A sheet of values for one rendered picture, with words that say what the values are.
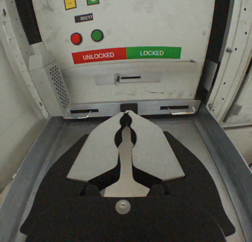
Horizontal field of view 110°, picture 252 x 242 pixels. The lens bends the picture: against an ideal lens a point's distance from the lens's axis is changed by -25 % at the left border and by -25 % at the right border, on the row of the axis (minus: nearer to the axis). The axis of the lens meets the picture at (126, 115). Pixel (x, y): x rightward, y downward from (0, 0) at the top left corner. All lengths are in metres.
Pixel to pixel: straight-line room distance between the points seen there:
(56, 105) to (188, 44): 0.41
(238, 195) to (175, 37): 0.45
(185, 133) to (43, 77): 0.45
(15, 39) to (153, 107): 0.48
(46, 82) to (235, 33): 0.51
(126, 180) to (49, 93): 0.29
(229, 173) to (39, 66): 0.55
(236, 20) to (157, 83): 0.29
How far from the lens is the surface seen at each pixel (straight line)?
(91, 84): 0.41
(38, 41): 0.34
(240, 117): 0.60
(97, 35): 0.35
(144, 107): 0.42
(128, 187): 0.32
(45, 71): 0.32
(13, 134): 0.49
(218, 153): 0.43
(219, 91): 0.47
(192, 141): 0.42
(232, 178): 0.41
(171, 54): 0.38
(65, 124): 0.51
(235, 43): 0.44
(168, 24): 0.37
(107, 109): 0.43
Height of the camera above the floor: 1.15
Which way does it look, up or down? 39 degrees down
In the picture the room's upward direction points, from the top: 4 degrees counter-clockwise
